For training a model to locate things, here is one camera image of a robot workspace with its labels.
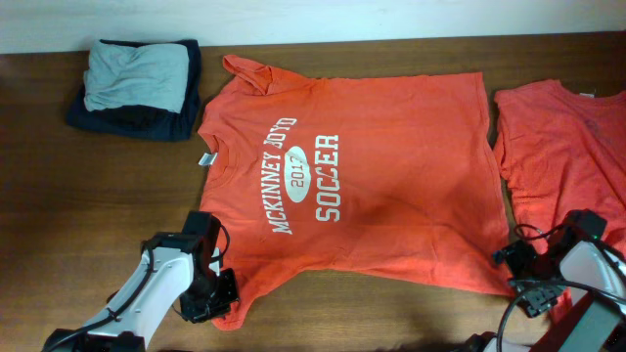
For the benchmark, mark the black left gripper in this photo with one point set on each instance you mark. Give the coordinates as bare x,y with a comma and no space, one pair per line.
197,313

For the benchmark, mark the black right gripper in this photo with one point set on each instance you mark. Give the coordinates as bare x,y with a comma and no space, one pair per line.
513,255

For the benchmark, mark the orange McKinney soccer t-shirt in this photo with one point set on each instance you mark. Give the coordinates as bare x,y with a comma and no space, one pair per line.
391,177

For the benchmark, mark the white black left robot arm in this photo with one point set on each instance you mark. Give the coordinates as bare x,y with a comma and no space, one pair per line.
183,268

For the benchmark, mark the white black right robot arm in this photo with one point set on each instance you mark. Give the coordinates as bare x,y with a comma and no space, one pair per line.
570,260

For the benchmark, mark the plain orange t-shirt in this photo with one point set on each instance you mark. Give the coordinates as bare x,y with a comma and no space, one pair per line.
560,151

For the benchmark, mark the dark navy folded garment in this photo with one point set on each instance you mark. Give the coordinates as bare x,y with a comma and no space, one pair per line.
143,122

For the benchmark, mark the light grey folded garment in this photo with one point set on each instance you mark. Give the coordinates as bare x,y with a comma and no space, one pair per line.
153,76

